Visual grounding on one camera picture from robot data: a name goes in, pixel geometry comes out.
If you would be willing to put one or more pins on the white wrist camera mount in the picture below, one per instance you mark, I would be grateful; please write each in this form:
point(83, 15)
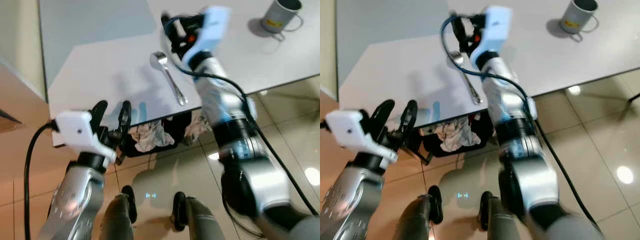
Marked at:
point(212, 27)
point(77, 129)
point(496, 27)
point(350, 127)

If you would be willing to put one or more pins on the grey right robot leg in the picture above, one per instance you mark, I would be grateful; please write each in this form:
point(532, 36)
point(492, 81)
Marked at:
point(502, 222)
point(202, 222)

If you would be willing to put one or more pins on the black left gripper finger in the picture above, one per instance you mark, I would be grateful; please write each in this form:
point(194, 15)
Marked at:
point(384, 111)
point(125, 117)
point(99, 112)
point(410, 117)

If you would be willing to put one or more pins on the grey metal mug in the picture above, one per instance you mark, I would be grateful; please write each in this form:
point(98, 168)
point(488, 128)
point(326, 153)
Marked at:
point(577, 17)
point(280, 17)

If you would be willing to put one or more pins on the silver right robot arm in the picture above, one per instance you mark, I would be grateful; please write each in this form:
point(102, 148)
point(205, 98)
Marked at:
point(530, 180)
point(260, 175)

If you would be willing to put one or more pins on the grey robot leg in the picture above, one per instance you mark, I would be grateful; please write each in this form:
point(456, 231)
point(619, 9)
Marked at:
point(202, 222)
point(502, 222)
point(117, 220)
point(415, 220)

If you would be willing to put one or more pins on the black waste bin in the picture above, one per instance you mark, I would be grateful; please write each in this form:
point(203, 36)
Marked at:
point(425, 145)
point(172, 127)

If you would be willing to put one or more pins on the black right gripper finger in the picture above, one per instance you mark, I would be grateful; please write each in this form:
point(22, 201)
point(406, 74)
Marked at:
point(458, 26)
point(177, 53)
point(168, 24)
point(468, 46)

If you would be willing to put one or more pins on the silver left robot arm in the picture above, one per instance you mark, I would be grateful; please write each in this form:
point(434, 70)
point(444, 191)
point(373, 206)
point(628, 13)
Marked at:
point(350, 200)
point(75, 195)

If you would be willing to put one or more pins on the grey left robot leg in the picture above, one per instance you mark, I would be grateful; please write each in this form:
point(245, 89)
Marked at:
point(415, 220)
point(117, 220)

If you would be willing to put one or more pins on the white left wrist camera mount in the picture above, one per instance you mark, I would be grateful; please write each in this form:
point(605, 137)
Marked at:
point(77, 129)
point(350, 127)

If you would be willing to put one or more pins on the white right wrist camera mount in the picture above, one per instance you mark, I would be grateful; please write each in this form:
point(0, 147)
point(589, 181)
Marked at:
point(496, 27)
point(212, 27)

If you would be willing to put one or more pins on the white crumpled paper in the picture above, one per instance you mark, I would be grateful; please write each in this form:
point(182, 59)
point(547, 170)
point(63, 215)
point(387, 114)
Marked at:
point(150, 136)
point(457, 135)

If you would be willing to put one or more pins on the silver metal fork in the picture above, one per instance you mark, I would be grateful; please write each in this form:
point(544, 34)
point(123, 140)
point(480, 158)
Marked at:
point(170, 77)
point(467, 77)

